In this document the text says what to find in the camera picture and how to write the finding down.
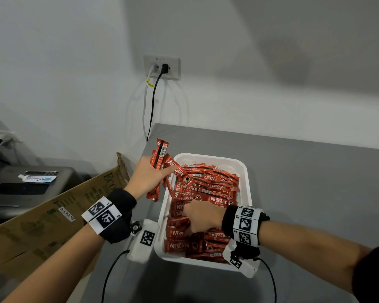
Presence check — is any person's right hand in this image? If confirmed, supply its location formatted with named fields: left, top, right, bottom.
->
left=182, top=199, right=227, bottom=234

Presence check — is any person's left hand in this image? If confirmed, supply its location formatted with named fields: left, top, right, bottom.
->
left=123, top=156, right=177, bottom=201

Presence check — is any pile of red Nescafe sachets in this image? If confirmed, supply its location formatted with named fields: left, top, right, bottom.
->
left=164, top=162, right=240, bottom=253

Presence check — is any bunch of Nescafe sachets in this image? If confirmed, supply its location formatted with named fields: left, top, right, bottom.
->
left=146, top=138, right=187, bottom=202

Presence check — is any white plastic tray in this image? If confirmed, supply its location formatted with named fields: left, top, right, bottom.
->
left=154, top=153, right=253, bottom=272

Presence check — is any person's left forearm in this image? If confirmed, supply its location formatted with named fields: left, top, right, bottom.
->
left=1, top=224, right=105, bottom=303

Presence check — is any person's right forearm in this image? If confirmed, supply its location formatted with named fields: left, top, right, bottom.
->
left=259, top=221, right=372, bottom=294

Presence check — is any black right wristband with markers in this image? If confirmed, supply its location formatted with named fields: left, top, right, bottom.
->
left=222, top=205, right=270, bottom=260

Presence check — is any black wristband with markers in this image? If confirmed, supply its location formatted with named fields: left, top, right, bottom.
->
left=81, top=188, right=137, bottom=245
left=222, top=205, right=270, bottom=260

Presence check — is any black left wristband with markers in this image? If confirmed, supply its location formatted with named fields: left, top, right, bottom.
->
left=81, top=188, right=137, bottom=245

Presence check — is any white and blue packet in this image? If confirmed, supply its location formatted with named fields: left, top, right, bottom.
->
left=18, top=174, right=57, bottom=183

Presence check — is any dark grey printer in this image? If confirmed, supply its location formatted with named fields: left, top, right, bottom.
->
left=0, top=165, right=83, bottom=228

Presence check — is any brown cardboard box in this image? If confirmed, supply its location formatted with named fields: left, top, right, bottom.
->
left=0, top=151, right=130, bottom=281

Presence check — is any black shirt sleeve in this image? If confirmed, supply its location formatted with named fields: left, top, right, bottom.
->
left=352, top=242, right=379, bottom=303

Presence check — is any white power cable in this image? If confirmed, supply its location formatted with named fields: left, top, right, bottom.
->
left=142, top=64, right=157, bottom=141

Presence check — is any black power cable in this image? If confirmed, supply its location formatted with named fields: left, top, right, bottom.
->
left=146, top=72, right=164, bottom=142

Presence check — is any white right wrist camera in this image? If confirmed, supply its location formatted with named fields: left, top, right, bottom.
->
left=222, top=239, right=260, bottom=279

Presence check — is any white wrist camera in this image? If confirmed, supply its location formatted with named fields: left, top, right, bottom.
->
left=222, top=239, right=260, bottom=279
left=127, top=218, right=160, bottom=264

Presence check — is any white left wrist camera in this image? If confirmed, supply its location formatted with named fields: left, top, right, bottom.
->
left=127, top=218, right=160, bottom=264

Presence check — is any black right camera cable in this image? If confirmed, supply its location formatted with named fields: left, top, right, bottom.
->
left=254, top=257, right=278, bottom=303

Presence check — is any black camera cable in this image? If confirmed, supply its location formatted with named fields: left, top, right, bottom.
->
left=101, top=250, right=131, bottom=303
left=254, top=257, right=278, bottom=303

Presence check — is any black left camera cable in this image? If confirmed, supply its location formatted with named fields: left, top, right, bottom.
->
left=101, top=250, right=131, bottom=303

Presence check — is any grey wall socket plate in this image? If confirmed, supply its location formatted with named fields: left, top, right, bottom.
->
left=143, top=54, right=181, bottom=80

